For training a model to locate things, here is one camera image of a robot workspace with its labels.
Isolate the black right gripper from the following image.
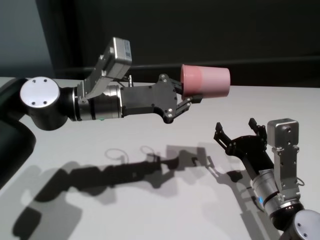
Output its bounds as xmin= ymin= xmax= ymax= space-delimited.
xmin=212 ymin=117 xmax=275 ymax=179

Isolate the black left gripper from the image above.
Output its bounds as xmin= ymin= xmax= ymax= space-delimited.
xmin=120 ymin=73 xmax=203 ymax=125

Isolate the pink plastic cup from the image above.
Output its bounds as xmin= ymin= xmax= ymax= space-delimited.
xmin=180 ymin=64 xmax=231 ymax=99

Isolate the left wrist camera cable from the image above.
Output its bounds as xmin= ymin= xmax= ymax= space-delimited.
xmin=117 ymin=74 xmax=134 ymax=89

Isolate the dark low rail bar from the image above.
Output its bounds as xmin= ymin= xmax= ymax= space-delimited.
xmin=56 ymin=57 xmax=320 ymax=77

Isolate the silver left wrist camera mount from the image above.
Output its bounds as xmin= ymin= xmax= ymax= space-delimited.
xmin=76 ymin=37 xmax=133 ymax=105

